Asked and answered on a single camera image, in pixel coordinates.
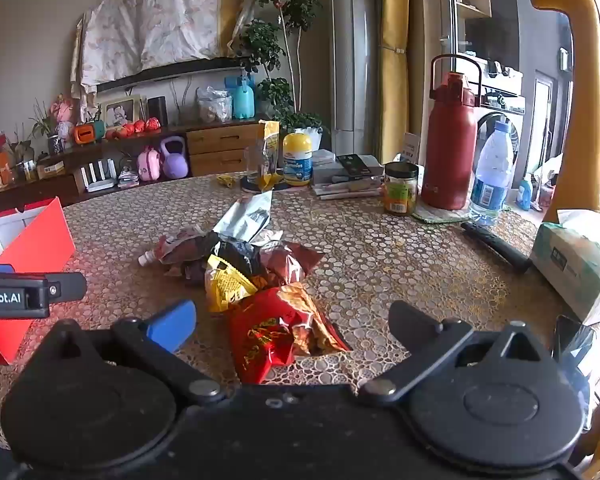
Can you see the small cardboard box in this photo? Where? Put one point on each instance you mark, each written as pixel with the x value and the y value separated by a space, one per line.
pixel 50 170

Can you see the black round coaster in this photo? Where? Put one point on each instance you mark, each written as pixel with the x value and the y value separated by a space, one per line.
pixel 280 186

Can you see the wooden television cabinet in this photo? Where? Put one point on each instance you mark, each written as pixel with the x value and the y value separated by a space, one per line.
pixel 220 142

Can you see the yellow black snack bag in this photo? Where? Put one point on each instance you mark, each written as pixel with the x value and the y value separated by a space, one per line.
pixel 222 280

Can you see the silver snack bag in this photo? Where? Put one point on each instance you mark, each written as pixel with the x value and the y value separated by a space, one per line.
pixel 245 220

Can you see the yellow giraffe toy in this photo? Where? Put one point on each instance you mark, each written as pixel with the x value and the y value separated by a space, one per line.
pixel 582 110

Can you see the red apple ornament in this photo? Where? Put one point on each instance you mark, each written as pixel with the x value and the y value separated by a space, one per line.
pixel 153 123
pixel 139 126
pixel 125 130
pixel 112 134

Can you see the small potted plant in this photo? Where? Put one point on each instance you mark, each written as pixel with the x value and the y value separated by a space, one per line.
pixel 45 122

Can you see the orange green radio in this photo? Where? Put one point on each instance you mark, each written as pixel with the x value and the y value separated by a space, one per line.
pixel 87 132

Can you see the white card stand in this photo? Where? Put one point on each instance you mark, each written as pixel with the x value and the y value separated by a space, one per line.
pixel 410 147

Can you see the small book stack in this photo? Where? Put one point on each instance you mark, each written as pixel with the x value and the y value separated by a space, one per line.
pixel 128 177

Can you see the white standing air conditioner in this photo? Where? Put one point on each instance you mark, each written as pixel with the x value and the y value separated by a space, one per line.
pixel 352 60

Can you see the purple kettlebell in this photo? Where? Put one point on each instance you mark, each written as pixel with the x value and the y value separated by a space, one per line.
pixel 174 162

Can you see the white router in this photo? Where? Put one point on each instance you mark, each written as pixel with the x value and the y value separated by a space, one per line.
pixel 99 177

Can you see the red cardboard box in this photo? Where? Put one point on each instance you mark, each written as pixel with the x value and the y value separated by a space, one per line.
pixel 40 240

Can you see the green coaster mat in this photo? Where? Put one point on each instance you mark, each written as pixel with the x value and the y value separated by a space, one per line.
pixel 430 215

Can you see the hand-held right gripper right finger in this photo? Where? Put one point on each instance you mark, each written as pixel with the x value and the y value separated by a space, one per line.
pixel 412 327

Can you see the framed photo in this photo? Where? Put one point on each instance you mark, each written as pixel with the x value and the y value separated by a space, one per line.
pixel 121 112

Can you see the yellow curtain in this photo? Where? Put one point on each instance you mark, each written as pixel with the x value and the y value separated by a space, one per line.
pixel 395 85

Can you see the white washing machine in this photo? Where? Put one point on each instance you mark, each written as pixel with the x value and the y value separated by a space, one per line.
pixel 505 105

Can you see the pink toy bag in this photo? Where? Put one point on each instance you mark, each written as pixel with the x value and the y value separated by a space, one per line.
pixel 149 166

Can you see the black flat box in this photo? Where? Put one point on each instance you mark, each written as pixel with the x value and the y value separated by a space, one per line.
pixel 355 164

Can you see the small yellow wrapper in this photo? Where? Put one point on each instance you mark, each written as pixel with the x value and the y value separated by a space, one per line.
pixel 225 180

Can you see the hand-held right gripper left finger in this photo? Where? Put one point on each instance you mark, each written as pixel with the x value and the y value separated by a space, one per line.
pixel 172 325

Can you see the black cylinder speaker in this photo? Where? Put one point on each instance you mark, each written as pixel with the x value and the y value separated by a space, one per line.
pixel 157 110

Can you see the yellow white supplement bottle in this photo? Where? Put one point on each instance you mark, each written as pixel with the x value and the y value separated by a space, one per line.
pixel 297 160

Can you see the yellow standing pouch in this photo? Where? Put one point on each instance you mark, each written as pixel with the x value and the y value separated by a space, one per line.
pixel 270 135

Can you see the clear plastic water bottle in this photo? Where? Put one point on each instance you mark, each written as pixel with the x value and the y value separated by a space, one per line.
pixel 492 170

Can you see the black television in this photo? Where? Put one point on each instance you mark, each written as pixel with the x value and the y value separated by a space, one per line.
pixel 180 67

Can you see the red snack bag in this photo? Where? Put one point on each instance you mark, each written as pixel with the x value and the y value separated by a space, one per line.
pixel 260 335

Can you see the dark glossy phone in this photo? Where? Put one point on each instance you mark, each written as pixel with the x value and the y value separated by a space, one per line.
pixel 575 345

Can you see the clear plastic bag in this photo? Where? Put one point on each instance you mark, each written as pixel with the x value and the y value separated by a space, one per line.
pixel 214 107

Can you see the red thermos bottle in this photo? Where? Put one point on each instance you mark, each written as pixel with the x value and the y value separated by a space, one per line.
pixel 450 150

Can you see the pink flower bouquet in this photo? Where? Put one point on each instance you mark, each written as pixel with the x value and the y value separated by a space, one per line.
pixel 64 115

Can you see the pink magazine stack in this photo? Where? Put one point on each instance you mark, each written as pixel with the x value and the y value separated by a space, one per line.
pixel 345 191

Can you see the teal bottle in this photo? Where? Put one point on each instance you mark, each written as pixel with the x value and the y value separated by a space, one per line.
pixel 242 100

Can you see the green white tissue pack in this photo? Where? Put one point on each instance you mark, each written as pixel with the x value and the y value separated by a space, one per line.
pixel 570 265

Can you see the dark pouch with white cap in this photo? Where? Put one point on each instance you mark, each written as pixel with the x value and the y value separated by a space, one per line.
pixel 180 247

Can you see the black remote control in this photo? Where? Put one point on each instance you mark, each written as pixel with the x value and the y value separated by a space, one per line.
pixel 495 247

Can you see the gold patterned tablecloth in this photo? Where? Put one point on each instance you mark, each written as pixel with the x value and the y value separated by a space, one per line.
pixel 380 260

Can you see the clear drinking glass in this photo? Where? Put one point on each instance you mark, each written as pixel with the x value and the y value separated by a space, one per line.
pixel 252 165

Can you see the glass jar with black lid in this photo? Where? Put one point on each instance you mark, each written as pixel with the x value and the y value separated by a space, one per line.
pixel 400 192

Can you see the floral cloth cover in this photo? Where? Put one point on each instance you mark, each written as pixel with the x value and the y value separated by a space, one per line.
pixel 170 15

